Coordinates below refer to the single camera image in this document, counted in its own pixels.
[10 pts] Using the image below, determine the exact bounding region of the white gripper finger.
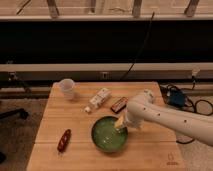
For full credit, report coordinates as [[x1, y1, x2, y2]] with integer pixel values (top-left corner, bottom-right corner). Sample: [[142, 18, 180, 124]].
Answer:
[[114, 116, 125, 129]]

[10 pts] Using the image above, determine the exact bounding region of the green ceramic bowl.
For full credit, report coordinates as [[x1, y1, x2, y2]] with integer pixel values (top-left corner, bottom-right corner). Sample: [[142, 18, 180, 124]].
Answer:
[[91, 116, 128, 153]]

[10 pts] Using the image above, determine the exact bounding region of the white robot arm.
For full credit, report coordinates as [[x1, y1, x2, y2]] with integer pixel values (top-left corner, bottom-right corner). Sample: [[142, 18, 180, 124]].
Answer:
[[115, 89, 213, 147]]

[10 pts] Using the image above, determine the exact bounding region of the brown chocolate bar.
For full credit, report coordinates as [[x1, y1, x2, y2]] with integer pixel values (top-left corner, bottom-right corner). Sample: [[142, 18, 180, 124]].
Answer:
[[111, 97, 128, 114]]

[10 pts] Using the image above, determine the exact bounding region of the blue power adapter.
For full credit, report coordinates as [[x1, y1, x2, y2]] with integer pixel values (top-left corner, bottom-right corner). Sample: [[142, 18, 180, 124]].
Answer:
[[168, 91, 186, 107]]

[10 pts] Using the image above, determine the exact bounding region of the red pocket knife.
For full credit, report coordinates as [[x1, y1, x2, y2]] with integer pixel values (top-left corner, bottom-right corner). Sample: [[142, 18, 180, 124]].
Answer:
[[57, 129, 71, 153]]

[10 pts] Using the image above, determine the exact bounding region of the clear plastic measuring cup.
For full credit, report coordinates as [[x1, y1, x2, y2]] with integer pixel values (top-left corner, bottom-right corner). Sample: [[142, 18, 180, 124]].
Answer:
[[58, 79, 75, 100]]

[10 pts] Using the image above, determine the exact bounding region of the black chair base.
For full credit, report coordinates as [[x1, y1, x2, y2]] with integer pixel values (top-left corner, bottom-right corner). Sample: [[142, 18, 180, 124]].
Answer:
[[0, 108, 29, 164]]

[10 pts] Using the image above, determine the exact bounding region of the black hanging cable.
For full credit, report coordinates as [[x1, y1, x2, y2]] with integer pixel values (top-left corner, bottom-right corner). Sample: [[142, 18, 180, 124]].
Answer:
[[118, 11, 156, 82]]

